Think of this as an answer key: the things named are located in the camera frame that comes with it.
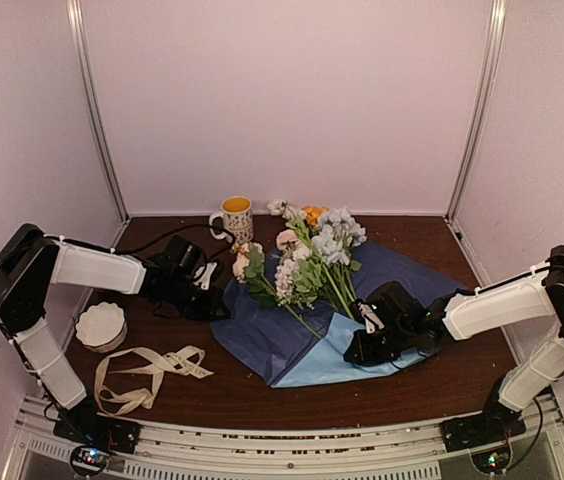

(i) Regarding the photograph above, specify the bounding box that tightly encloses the right vertical aluminium rail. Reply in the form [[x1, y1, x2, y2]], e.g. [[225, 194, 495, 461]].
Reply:
[[445, 0, 507, 224]]

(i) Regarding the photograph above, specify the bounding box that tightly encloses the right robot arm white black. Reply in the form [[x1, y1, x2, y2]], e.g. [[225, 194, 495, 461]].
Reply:
[[344, 245, 564, 442]]

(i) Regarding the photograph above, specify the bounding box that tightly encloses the cream printed ribbon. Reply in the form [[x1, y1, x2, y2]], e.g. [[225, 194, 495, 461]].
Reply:
[[94, 345, 214, 417]]

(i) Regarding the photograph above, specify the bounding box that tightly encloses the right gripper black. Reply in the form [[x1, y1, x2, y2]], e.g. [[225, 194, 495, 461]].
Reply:
[[344, 322, 413, 367]]

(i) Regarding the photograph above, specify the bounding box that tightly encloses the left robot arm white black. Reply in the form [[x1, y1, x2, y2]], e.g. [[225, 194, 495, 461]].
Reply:
[[0, 223, 230, 444]]

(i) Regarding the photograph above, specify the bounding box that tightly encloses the blue tissue paper sheet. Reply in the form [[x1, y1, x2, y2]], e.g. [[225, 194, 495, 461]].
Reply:
[[211, 241, 463, 388]]

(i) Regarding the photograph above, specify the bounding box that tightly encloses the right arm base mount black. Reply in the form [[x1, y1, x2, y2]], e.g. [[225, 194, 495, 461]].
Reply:
[[440, 377, 526, 452]]

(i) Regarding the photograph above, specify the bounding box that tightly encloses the vertical aluminium rail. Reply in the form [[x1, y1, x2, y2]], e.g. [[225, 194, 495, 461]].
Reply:
[[445, 0, 507, 224], [66, 0, 130, 222]]

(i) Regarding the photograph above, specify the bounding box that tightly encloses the floral mug yellow inside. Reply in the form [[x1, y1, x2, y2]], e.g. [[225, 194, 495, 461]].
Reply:
[[209, 196, 254, 244]]

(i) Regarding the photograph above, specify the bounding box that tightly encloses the orange fake flower stem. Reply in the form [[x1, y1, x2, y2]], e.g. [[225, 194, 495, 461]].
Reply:
[[302, 206, 329, 227]]

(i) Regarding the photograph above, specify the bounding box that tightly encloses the front aluminium frame rail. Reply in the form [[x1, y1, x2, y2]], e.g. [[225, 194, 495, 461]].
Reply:
[[0, 394, 564, 479]]

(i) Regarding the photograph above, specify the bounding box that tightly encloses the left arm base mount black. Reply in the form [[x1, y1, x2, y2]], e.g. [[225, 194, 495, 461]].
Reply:
[[43, 395, 141, 479]]

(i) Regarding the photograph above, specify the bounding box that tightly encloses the white small fake flower stem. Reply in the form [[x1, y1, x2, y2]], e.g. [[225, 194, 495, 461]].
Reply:
[[266, 199, 310, 244]]

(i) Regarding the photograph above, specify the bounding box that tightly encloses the left vertical aluminium rail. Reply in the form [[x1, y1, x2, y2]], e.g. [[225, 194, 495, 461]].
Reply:
[[66, 0, 130, 222]]

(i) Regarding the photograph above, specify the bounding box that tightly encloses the white hydrangea fake flower bunch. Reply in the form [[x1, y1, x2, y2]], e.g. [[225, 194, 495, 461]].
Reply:
[[274, 258, 331, 309]]

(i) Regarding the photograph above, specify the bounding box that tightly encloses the scalloped white bowl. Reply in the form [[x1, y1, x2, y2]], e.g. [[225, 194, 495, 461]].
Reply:
[[76, 302, 128, 353]]

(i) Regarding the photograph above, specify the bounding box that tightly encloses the pink fake flower stem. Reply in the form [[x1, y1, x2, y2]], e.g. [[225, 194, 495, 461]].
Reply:
[[276, 229, 311, 261]]

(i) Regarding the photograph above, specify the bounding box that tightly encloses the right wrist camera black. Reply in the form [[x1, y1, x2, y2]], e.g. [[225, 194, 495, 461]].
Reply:
[[354, 281, 424, 335]]

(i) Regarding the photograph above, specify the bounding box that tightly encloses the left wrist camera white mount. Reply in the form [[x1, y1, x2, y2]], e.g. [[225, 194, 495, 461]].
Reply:
[[192, 261, 219, 291]]

